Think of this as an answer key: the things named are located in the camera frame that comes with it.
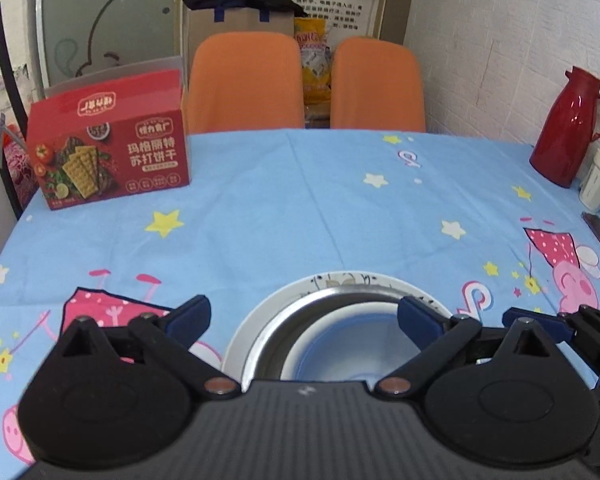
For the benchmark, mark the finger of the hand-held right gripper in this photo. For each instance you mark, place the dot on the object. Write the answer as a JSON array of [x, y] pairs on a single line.
[[555, 327]]

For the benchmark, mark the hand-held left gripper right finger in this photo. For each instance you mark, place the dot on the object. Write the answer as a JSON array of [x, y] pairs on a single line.
[[420, 317]]

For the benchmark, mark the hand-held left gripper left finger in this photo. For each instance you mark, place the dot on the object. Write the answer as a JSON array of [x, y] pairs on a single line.
[[192, 317]]

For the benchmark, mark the white floral plate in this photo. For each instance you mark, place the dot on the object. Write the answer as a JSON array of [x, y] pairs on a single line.
[[237, 340]]

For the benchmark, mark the blue plastic bowl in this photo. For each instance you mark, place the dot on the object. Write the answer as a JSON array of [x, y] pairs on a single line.
[[350, 350]]

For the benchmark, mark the stainless steel bowl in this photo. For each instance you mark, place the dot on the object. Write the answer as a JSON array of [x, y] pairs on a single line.
[[270, 327]]

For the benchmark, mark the blue printed tablecloth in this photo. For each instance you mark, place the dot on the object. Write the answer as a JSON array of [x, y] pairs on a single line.
[[280, 210]]

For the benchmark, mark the red cracker box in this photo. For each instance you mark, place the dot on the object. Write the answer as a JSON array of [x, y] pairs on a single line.
[[120, 160]]

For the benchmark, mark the red thermos jug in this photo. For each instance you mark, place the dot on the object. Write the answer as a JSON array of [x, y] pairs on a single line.
[[565, 135]]

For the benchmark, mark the red patterned cloth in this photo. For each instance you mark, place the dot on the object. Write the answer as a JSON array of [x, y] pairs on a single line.
[[17, 165]]

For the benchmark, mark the orange chair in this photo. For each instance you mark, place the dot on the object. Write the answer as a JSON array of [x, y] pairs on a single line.
[[377, 87], [245, 85]]

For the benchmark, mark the yellow packet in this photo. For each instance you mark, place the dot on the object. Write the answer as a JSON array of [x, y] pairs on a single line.
[[315, 65]]

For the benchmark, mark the cardboard box with black cloth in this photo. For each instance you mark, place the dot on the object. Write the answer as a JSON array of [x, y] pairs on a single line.
[[240, 22]]

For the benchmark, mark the frosted glass panel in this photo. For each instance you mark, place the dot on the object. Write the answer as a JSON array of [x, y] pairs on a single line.
[[100, 20]]

